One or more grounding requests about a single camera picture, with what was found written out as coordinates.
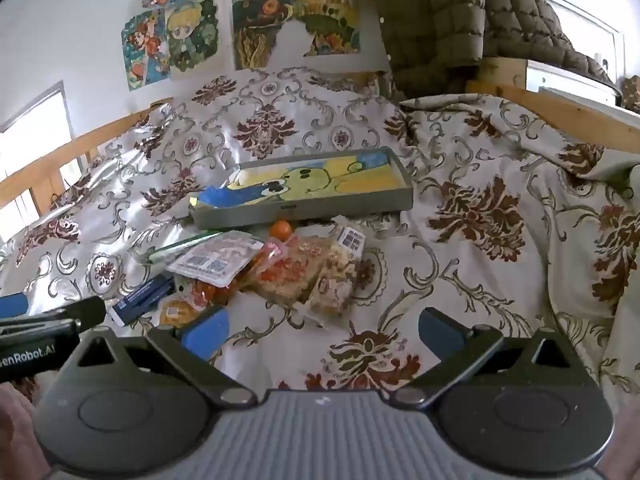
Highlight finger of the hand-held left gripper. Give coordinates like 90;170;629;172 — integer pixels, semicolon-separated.
0;294;30;320
47;296;107;333

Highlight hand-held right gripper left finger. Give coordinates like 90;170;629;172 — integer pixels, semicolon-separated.
62;306;258;407

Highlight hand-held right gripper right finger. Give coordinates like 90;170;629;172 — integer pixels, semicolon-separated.
390;307;593;407

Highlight yellow snack packet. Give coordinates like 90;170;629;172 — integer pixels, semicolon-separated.
159;297;201;330

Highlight orange red snack packet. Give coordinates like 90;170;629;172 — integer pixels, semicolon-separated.
182;260;261;308

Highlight dark blue long box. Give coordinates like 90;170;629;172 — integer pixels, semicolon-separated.
111;274;176;327

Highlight white snack packet square codes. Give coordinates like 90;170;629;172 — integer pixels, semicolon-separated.
166;231;265;288

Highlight clear cracker packet red print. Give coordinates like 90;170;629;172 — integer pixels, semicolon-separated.
243;235;333;306

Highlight grey shallow tray box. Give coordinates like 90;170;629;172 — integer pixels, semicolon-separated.
189;147;415;231

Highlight floral printed blanket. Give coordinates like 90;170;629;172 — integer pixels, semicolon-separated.
0;67;640;480

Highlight green long packet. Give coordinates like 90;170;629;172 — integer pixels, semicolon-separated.
148;230;236;265

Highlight bright window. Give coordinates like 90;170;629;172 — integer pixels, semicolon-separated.
0;80;88;248

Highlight olive quilted jacket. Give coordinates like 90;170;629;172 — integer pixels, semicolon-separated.
372;0;616;101

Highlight white cabinet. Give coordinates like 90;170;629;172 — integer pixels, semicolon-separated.
527;0;631;106

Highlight wooden bed rail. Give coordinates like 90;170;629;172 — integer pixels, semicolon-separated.
0;97;175;211
465;56;640;136

